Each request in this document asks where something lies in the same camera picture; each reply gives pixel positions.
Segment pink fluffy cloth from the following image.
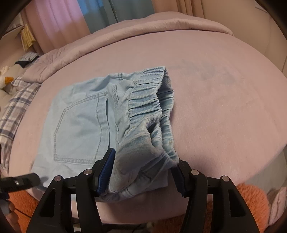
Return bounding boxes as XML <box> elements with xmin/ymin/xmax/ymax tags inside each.
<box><xmin>266</xmin><ymin>188</ymin><xmax>286</xmax><ymax>226</ymax></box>

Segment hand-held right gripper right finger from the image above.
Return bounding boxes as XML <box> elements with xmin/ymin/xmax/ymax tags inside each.
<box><xmin>171</xmin><ymin>160</ymin><xmax>259</xmax><ymax>233</ymax></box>

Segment blue checked pillow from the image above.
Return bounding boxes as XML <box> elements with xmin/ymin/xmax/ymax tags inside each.
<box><xmin>17</xmin><ymin>51</ymin><xmax>41</xmax><ymax>68</ymax></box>

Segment pink curtain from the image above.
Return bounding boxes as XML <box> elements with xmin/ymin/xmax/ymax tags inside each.
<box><xmin>24</xmin><ymin>0</ymin><xmax>90</xmax><ymax>54</ymax></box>

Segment yellow hanging cloth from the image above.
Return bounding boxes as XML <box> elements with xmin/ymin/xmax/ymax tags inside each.
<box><xmin>21</xmin><ymin>23</ymin><xmax>36</xmax><ymax>51</ymax></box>

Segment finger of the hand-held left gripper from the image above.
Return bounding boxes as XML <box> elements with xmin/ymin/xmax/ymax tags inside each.
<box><xmin>0</xmin><ymin>172</ymin><xmax>41</xmax><ymax>193</ymax></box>

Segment plaid pillow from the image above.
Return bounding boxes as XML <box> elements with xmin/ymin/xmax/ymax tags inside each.
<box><xmin>0</xmin><ymin>76</ymin><xmax>43</xmax><ymax>172</ymax></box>

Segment white duck plush toy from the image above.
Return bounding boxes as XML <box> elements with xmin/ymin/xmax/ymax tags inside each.
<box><xmin>0</xmin><ymin>65</ymin><xmax>25</xmax><ymax>96</ymax></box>

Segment beige curtain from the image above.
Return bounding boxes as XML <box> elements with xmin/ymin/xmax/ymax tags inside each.
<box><xmin>151</xmin><ymin>0</ymin><xmax>203</xmax><ymax>19</ymax></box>

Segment pink quilt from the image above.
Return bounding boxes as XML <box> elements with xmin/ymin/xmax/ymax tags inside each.
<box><xmin>22</xmin><ymin>15</ymin><xmax>234</xmax><ymax>84</ymax></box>

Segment light blue denim pants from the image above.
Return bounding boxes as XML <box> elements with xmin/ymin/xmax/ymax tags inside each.
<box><xmin>31</xmin><ymin>66</ymin><xmax>180</xmax><ymax>203</ymax></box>

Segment window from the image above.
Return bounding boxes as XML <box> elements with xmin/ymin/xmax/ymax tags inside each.
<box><xmin>84</xmin><ymin>0</ymin><xmax>118</xmax><ymax>34</ymax></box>

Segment pink bed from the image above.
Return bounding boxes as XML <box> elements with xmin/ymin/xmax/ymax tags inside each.
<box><xmin>4</xmin><ymin>13</ymin><xmax>287</xmax><ymax>224</ymax></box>

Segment orange fuzzy cloth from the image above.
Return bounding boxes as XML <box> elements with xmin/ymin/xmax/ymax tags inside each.
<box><xmin>9</xmin><ymin>182</ymin><xmax>270</xmax><ymax>233</ymax></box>

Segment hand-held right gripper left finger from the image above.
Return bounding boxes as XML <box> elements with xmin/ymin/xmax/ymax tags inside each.
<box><xmin>27</xmin><ymin>147</ymin><xmax>116</xmax><ymax>233</ymax></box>

